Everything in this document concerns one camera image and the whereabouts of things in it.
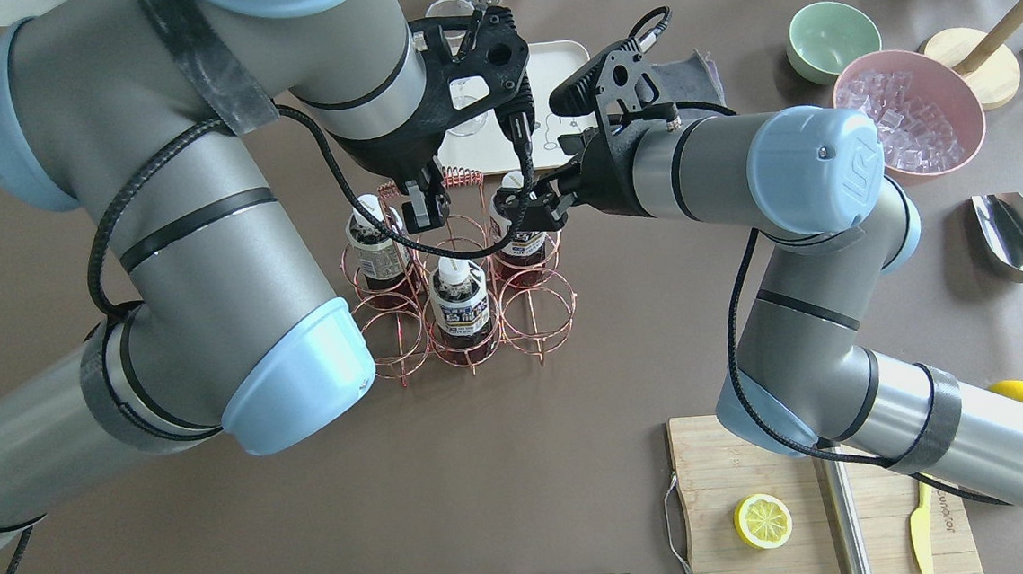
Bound black camera cable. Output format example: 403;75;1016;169
0;87;569;574

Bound steel muddler black tip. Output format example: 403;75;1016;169
815;458;873;574

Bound half lemon slice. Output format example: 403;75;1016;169
733;493;793;551

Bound cream rabbit tray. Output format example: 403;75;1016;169
437;40;597;175

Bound bamboo cutting board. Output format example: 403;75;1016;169
658;396;984;574

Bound grey folded cloth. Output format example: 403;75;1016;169
652;49;727;107

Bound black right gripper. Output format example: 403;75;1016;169
492;125;648;233

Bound clear wine glass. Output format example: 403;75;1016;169
424;0;493;140

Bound wooden cup tree stand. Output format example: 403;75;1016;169
919;0;1023;111

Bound yellow plastic knife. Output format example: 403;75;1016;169
907;481;936;574

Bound green bowl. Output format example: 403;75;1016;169
786;1;883;84

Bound tea bottle white cap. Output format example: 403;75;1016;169
430;257;494;364
489;171;549;289
345;208;411;291

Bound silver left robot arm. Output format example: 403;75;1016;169
0;0;529;550

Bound copper wire bottle basket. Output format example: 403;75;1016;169
333;161;584;391

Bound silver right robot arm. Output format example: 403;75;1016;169
494;102;1023;507

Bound pink bowl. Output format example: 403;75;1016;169
832;49;987;180

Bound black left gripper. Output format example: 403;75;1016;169
323;5;534;234

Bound clear ice cubes pile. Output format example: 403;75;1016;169
833;70;967;174

